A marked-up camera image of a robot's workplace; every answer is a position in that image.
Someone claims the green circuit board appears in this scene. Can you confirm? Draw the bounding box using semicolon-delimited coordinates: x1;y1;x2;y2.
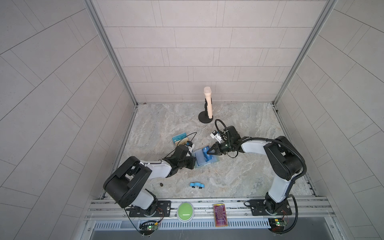
139;220;160;231
268;219;287;232

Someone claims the right green circuit board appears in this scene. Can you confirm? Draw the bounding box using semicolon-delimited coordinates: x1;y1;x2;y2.
268;219;287;232

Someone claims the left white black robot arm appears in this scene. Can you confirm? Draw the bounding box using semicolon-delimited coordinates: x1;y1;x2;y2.
103;145;196;210

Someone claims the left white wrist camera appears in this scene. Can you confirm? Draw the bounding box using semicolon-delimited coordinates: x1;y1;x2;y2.
185;141;195;154

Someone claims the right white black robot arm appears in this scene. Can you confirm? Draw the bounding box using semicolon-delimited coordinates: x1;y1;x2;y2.
207;126;307;204

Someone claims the thin black camera cable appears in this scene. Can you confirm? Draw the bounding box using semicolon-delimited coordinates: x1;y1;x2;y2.
163;131;198;160

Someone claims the teal card in stand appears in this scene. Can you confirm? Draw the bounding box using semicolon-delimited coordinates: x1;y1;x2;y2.
172;133;187;144

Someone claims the green round button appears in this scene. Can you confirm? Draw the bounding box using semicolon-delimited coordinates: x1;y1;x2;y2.
177;202;195;223

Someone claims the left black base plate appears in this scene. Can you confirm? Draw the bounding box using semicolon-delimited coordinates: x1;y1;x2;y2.
129;201;172;218

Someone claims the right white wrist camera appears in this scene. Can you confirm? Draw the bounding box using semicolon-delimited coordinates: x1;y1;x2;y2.
210;131;223;143

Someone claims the blue toy car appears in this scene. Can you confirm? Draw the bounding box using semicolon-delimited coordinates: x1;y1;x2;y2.
190;182;205;189

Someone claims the black round microphone stand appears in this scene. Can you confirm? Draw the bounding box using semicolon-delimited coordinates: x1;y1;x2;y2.
198;100;213;124

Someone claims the black corrugated cable conduit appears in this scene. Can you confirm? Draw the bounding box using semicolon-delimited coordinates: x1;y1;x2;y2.
214;118;308;234

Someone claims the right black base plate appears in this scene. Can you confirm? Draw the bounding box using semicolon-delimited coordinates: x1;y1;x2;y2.
244;199;292;216

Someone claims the purple patterned card box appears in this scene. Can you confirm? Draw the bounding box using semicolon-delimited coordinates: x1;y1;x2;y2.
213;204;228;228

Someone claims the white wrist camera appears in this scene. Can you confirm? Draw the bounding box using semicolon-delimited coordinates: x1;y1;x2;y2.
185;141;195;154
210;131;223;143

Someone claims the left green circuit board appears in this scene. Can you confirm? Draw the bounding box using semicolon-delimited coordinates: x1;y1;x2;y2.
139;220;160;231

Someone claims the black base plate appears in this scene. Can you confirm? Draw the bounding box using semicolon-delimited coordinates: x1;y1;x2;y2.
129;201;172;218
244;199;292;216

